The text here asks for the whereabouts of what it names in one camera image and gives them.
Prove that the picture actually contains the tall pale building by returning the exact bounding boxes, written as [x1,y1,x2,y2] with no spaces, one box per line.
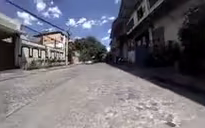
[108,0,205,68]

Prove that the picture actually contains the grey cobbled road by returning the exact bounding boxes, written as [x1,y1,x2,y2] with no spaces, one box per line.
[0,62,205,128]

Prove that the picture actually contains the dark bush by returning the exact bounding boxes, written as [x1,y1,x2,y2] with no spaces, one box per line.
[176,2,205,77]

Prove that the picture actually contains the orange building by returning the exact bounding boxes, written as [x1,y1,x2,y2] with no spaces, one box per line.
[33,30,70,52]

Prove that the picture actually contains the building with flat canopy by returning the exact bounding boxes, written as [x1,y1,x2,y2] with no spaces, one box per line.
[0,8,23,72]

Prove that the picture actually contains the grey utility pole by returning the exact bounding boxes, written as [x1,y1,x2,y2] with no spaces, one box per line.
[65,31,70,66]

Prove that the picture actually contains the group of trees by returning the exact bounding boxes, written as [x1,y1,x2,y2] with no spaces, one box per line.
[68,35,109,64]

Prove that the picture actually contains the overhead wires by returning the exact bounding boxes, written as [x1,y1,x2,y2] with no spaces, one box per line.
[4,0,72,35]

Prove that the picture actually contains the white wall with graffiti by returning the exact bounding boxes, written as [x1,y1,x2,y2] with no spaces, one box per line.
[18,40,68,70]

